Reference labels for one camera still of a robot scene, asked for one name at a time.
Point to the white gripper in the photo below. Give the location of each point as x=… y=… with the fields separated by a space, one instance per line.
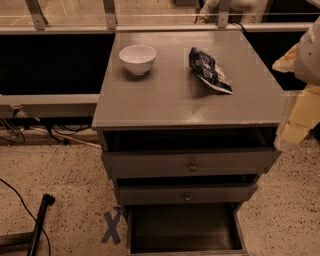
x=308 y=61

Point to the grey bottom drawer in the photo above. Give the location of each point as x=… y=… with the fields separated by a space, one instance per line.
x=185 y=230

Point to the grey drawer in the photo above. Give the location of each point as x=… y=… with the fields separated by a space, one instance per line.
x=185 y=230
x=180 y=190
x=186 y=153

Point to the grey wooden drawer cabinet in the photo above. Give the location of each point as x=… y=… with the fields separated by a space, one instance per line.
x=171 y=97

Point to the grey middle drawer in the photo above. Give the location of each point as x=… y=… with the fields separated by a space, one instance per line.
x=180 y=190

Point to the grey top drawer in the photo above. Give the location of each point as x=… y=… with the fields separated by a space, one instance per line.
x=186 y=153

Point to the blue white snack bag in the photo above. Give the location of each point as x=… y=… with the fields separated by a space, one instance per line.
x=209 y=71

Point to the white ceramic bowl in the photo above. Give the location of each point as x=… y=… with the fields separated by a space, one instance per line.
x=137 y=59

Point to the blue tape X mark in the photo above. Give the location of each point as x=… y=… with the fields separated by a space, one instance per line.
x=112 y=223

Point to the black metal stand leg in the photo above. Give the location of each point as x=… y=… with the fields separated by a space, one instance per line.
x=47 y=200

